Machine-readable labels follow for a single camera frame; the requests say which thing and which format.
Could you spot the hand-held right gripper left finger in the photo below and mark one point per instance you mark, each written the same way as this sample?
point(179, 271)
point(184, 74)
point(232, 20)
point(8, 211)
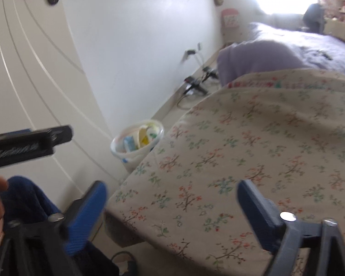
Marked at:
point(86, 215)

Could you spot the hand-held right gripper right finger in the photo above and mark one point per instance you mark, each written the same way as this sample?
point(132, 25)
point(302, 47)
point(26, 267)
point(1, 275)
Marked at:
point(256, 215)

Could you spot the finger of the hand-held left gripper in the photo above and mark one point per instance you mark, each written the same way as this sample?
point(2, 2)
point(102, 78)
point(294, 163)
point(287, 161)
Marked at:
point(61, 135)

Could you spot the white bin with colour print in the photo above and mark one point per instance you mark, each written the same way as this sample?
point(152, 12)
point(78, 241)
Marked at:
point(132, 161)

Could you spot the yellow sponge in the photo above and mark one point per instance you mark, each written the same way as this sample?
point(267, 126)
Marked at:
point(145, 139)

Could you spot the person's dark blue clothing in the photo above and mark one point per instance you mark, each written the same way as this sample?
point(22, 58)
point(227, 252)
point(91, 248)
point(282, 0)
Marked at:
point(26, 198)

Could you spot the white wardrobe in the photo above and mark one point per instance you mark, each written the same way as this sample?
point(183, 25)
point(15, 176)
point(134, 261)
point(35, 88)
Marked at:
point(31, 77)

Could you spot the floral table cloth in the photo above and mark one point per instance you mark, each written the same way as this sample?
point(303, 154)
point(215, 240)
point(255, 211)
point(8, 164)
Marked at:
point(247, 138)

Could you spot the black power adapter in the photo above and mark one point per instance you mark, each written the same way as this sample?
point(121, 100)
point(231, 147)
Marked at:
point(190, 52)

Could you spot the purple blanket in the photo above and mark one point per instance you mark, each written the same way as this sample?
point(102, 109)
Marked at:
point(253, 60)

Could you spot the bed with purple sheet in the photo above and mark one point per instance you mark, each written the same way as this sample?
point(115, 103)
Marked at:
point(319, 46)

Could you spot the pink cabinet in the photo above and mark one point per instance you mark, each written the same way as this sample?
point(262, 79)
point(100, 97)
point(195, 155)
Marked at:
point(230, 20)

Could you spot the grey office chair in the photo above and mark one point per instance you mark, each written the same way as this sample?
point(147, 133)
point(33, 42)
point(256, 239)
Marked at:
point(313, 15)

